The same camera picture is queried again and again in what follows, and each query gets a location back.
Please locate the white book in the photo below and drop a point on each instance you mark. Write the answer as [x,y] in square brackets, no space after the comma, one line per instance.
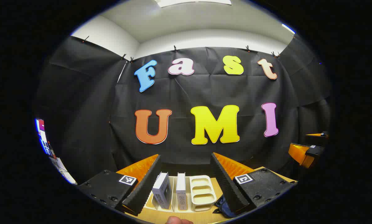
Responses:
[181,186]

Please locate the grey illustrated book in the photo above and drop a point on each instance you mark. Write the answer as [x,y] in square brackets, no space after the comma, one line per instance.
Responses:
[161,188]

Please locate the lit computer screen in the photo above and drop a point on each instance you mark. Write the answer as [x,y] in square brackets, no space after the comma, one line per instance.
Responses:
[43,137]

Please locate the row of black cloth clips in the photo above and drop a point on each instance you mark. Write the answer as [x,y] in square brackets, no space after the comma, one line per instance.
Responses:
[175,48]

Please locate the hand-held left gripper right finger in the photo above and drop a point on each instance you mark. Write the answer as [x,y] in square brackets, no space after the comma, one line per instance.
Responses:
[226,183]

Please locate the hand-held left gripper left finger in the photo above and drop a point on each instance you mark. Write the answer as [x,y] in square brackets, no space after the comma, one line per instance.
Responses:
[144,186]

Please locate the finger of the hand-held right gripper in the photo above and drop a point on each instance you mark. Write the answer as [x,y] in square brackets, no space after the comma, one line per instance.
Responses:
[301,154]
[318,135]

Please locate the white plastic bookshelf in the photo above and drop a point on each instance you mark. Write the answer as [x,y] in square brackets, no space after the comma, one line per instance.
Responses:
[192,191]

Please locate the blue schoolbag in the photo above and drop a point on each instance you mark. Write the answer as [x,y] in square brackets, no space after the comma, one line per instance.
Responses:
[223,209]

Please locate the black backdrop cloth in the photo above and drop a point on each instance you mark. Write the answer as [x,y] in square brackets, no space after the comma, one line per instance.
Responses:
[189,93]

